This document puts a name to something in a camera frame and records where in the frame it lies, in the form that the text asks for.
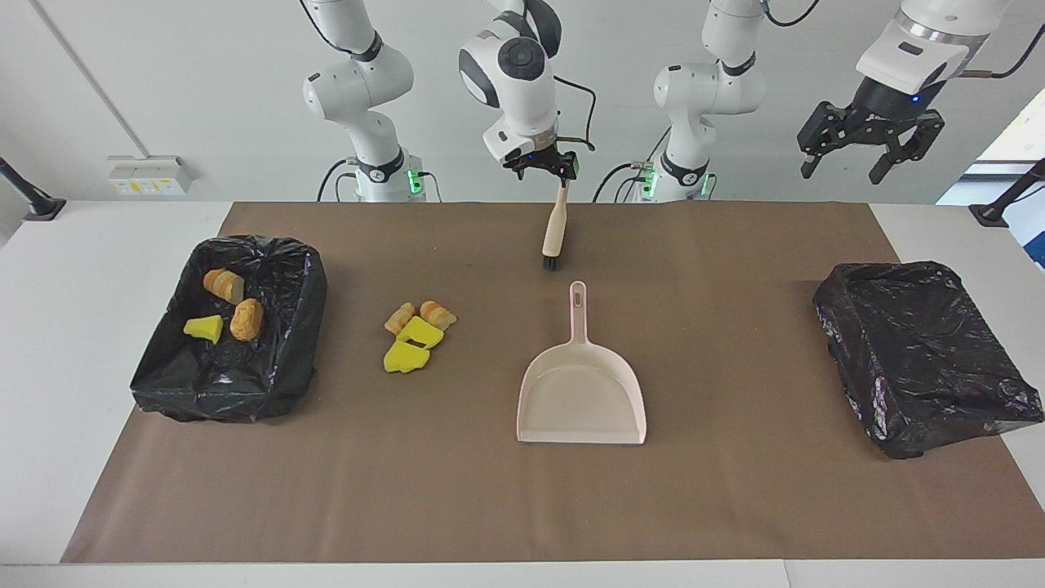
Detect beige plastic dustpan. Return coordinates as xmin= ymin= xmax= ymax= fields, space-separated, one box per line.
xmin=516 ymin=281 xmax=647 ymax=446

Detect yellow sponge with green side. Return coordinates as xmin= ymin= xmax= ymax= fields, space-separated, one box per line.
xmin=183 ymin=315 xmax=225 ymax=345

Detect black clamp stand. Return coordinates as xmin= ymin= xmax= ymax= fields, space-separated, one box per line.
xmin=0 ymin=157 xmax=67 ymax=222
xmin=969 ymin=158 xmax=1045 ymax=228

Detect white wall socket box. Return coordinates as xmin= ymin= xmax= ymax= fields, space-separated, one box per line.
xmin=108 ymin=155 xmax=195 ymax=197

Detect bright window with dark frame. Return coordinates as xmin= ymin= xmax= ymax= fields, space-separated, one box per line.
xmin=937 ymin=86 xmax=1045 ymax=205

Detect golden bread roll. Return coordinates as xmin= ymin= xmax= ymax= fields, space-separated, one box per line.
xmin=229 ymin=298 xmax=265 ymax=343

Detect black right base cables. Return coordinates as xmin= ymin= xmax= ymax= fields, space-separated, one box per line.
xmin=317 ymin=159 xmax=360 ymax=203

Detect brown paper table mat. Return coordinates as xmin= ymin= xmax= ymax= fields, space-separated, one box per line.
xmin=61 ymin=202 xmax=1045 ymax=564

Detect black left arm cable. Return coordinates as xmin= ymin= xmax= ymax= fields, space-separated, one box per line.
xmin=763 ymin=0 xmax=1045 ymax=80

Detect yellow sponge piece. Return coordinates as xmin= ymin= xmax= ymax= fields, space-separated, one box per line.
xmin=396 ymin=316 xmax=445 ymax=350
xmin=383 ymin=340 xmax=432 ymax=374

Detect black bag lined bin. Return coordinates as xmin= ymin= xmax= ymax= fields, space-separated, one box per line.
xmin=131 ymin=235 xmax=328 ymax=423
xmin=812 ymin=261 xmax=1045 ymax=460

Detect white wall cable conduit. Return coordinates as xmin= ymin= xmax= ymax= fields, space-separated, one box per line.
xmin=31 ymin=0 xmax=152 ymax=158

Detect beige hand brush black bristles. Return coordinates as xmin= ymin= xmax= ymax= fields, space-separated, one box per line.
xmin=542 ymin=181 xmax=570 ymax=271

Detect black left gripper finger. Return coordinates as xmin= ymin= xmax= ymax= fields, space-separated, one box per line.
xmin=869 ymin=110 xmax=946 ymax=185
xmin=798 ymin=102 xmax=860 ymax=178

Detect black left base cables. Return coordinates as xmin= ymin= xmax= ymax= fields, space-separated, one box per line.
xmin=594 ymin=127 xmax=658 ymax=203

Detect black base cables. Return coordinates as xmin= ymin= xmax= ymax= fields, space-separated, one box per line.
xmin=594 ymin=127 xmax=658 ymax=203
xmin=317 ymin=159 xmax=360 ymax=203

